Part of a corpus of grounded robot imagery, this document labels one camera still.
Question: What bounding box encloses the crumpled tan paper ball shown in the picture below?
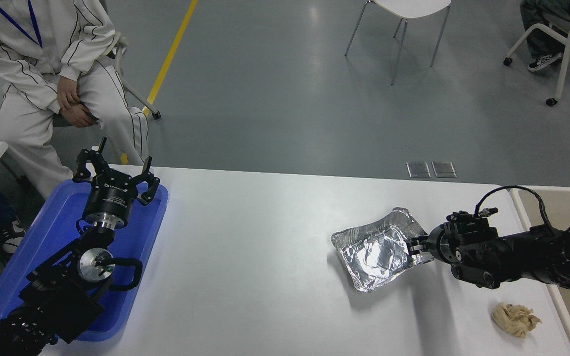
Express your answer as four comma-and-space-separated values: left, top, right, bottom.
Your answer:
491, 302, 542, 339

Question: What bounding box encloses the white chair with casters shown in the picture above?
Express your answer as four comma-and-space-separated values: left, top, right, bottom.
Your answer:
503, 17, 570, 107

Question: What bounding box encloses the blue plastic tray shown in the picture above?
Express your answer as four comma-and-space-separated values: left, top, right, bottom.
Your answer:
0, 179, 169, 343

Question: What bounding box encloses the metal floor plate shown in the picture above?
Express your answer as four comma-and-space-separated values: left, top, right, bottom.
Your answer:
432, 161, 458, 178
406, 161, 431, 179

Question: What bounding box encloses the white chair with metal legs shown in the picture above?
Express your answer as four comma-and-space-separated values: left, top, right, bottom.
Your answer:
344, 0, 452, 86

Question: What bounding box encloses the person's right hand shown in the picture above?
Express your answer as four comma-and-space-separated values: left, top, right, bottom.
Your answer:
60, 103, 98, 128

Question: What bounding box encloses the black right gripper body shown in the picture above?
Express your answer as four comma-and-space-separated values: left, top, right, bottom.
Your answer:
424, 226, 442, 262

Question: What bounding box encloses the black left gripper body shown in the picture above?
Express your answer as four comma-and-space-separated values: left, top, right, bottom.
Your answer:
83, 173, 138, 219

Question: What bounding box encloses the person's left hand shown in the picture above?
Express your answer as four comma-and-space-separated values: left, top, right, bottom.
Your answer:
56, 77, 84, 113

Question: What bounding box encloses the foil tray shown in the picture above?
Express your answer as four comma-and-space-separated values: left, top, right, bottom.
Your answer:
331, 207, 434, 293

